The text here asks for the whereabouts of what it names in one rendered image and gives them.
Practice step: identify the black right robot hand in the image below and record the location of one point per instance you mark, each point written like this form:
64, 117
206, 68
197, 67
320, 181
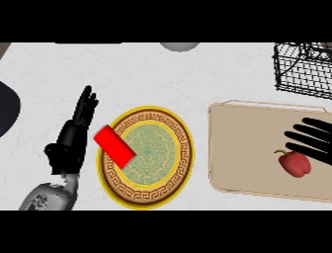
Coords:
330, 142

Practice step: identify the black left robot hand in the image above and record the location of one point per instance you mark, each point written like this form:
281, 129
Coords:
70, 142

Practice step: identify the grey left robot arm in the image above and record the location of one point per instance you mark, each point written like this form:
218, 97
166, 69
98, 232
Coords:
48, 197

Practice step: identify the red bell pepper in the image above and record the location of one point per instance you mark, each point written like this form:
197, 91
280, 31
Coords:
296, 163

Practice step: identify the beige tray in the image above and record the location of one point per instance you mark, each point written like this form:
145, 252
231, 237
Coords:
252, 154

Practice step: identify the red rectangular block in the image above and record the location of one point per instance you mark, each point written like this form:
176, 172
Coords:
114, 146

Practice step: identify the ornate yellow-rimmed plate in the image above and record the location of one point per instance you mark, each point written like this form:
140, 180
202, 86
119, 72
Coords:
154, 164

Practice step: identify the grey round object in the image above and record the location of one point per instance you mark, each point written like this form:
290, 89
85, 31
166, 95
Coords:
179, 46

